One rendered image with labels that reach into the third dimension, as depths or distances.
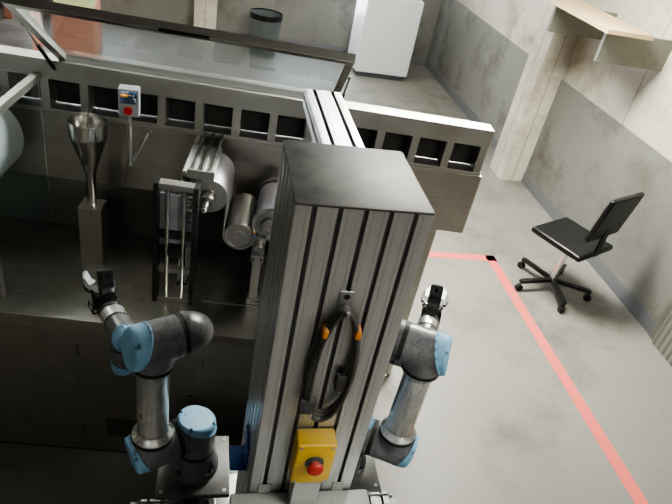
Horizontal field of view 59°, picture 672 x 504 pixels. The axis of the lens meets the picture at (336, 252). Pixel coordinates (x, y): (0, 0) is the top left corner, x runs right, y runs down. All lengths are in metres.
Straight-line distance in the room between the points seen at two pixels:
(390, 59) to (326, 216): 7.68
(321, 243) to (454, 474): 2.42
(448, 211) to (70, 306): 1.65
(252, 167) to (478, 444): 1.94
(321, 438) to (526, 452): 2.35
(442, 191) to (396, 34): 5.95
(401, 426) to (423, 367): 0.27
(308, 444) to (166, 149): 1.65
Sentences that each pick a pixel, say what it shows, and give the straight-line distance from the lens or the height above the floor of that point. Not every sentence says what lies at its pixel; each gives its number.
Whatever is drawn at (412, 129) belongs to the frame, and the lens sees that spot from 2.60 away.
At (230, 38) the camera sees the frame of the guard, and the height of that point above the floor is 1.96.
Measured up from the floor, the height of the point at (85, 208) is 1.17.
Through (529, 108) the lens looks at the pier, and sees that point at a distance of 6.27.
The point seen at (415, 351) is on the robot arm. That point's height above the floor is 1.43.
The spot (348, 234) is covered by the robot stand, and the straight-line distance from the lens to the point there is 1.04.
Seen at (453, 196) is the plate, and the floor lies 1.32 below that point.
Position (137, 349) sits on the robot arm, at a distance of 1.55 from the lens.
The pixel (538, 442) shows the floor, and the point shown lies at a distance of 3.69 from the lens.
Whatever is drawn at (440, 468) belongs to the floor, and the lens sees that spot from 3.33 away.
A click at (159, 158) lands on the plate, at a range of 2.70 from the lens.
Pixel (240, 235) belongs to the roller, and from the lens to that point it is 2.44.
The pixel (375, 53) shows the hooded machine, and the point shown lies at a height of 0.34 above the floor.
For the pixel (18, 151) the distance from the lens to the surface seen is 2.58.
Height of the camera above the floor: 2.52
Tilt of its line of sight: 33 degrees down
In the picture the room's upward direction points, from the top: 12 degrees clockwise
